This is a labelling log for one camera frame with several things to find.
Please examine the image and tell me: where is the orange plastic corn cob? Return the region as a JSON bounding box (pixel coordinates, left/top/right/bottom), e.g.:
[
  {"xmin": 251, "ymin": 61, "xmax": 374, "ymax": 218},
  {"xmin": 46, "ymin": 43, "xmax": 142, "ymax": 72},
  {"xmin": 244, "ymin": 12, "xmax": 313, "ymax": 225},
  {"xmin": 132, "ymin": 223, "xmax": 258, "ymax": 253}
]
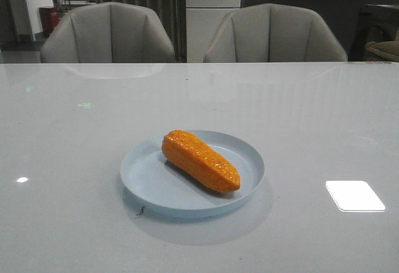
[{"xmin": 161, "ymin": 130, "xmax": 241, "ymax": 193}]

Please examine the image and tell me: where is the light blue round plate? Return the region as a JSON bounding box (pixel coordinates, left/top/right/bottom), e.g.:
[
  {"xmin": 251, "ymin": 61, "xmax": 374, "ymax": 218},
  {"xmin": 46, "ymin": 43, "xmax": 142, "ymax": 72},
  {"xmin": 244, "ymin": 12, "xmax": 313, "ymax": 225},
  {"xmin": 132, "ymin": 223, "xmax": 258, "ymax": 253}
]
[{"xmin": 120, "ymin": 130, "xmax": 265, "ymax": 218}]

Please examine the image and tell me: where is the right beige upholstered chair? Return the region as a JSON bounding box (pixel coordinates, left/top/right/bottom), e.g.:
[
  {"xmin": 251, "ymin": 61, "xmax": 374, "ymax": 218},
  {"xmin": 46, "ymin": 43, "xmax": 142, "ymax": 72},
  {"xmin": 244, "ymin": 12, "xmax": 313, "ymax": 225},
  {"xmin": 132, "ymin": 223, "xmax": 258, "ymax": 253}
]
[{"xmin": 203, "ymin": 3, "xmax": 347, "ymax": 63}]

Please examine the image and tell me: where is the beige upholstered chair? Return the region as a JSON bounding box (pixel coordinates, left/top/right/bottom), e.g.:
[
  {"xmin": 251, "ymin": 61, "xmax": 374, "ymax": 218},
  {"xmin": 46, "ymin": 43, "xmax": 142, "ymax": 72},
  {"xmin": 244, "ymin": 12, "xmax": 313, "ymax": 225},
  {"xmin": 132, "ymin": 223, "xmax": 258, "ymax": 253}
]
[
  {"xmin": 203, "ymin": 3, "xmax": 347, "ymax": 63},
  {"xmin": 40, "ymin": 2, "xmax": 175, "ymax": 64}
]

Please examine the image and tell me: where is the left beige upholstered chair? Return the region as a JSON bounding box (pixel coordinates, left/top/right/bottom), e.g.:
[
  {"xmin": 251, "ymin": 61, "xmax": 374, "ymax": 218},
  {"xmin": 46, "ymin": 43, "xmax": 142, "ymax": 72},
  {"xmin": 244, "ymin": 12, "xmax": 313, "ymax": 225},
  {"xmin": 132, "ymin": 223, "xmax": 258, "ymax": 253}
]
[{"xmin": 40, "ymin": 2, "xmax": 175, "ymax": 64}]

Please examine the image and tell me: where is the red trash bin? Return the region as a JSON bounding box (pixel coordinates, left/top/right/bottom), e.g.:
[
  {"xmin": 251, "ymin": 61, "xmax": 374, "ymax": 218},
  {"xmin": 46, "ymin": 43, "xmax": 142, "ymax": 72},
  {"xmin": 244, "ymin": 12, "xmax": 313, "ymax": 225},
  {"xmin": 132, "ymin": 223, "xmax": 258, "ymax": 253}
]
[{"xmin": 39, "ymin": 6, "xmax": 60, "ymax": 37}]

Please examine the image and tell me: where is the dark side table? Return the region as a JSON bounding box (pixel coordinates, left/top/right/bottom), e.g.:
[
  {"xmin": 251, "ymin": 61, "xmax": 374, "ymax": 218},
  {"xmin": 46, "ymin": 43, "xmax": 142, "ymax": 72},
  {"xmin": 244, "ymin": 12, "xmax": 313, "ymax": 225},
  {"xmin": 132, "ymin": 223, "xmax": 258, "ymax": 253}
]
[{"xmin": 349, "ymin": 4, "xmax": 398, "ymax": 61}]

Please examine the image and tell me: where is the beige cushion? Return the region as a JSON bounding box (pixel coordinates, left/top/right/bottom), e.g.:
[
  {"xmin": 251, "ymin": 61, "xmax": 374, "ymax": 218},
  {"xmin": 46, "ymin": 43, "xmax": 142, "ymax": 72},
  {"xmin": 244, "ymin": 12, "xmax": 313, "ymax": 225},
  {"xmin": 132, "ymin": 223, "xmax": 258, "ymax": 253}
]
[{"xmin": 365, "ymin": 41, "xmax": 398, "ymax": 62}]

